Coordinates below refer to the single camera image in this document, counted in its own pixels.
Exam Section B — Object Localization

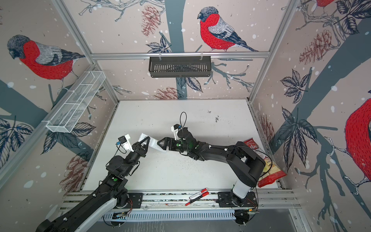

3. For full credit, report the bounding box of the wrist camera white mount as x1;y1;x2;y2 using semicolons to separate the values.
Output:
171;124;182;140
116;134;134;152

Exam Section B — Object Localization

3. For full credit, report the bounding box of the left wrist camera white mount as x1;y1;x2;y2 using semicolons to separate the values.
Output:
116;134;134;152

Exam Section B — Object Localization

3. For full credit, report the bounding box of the white wire mesh basket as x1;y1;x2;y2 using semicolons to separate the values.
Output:
46;71;106;133

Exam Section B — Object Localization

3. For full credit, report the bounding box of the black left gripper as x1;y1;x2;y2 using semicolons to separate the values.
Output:
122;137;149;177

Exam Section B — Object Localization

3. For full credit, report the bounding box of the red marker pen upper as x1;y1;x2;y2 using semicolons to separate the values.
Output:
189;188;208;199

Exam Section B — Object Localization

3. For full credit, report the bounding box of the red marker pen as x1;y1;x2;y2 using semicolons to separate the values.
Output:
185;191;209;206
189;188;208;199

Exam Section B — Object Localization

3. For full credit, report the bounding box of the black wall basket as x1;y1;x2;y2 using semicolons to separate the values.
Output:
148;56;212;78

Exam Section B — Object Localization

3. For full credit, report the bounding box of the aluminium horizontal crossbar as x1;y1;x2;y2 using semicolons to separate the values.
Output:
90;52;271;61

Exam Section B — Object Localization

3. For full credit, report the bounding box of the red marker pen lower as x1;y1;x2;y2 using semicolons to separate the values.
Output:
185;191;209;206

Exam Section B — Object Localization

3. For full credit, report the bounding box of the red chips bag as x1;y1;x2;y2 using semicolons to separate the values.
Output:
244;138;287;188

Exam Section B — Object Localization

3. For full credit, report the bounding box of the aluminium frame corner post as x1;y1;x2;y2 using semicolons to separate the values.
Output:
51;0;120;105

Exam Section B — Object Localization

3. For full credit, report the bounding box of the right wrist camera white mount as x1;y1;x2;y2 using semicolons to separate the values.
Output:
171;124;182;140

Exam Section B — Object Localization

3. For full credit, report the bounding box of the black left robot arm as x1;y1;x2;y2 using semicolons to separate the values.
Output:
36;136;150;232

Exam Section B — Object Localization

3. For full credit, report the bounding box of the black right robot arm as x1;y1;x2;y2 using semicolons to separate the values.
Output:
157;127;266;200

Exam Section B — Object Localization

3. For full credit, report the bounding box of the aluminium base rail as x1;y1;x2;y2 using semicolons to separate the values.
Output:
59;189;302;222

